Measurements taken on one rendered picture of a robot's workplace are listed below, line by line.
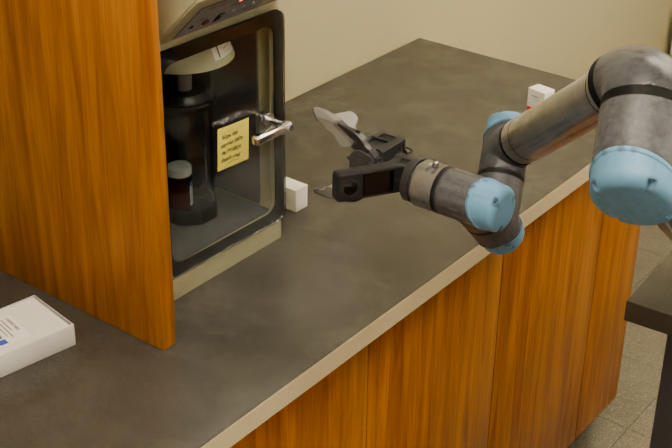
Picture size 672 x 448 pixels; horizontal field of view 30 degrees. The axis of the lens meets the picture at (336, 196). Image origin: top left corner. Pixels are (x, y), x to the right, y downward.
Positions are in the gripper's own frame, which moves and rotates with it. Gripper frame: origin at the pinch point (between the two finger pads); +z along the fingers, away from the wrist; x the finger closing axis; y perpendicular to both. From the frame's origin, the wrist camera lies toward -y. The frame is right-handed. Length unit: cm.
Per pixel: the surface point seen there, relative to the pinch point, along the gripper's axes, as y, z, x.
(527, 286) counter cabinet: 57, -12, -50
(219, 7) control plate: -11.9, 7.4, 26.4
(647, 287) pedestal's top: 36, -46, -27
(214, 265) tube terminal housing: -7.9, 15.3, -23.6
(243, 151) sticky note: -1.0, 13.7, -3.7
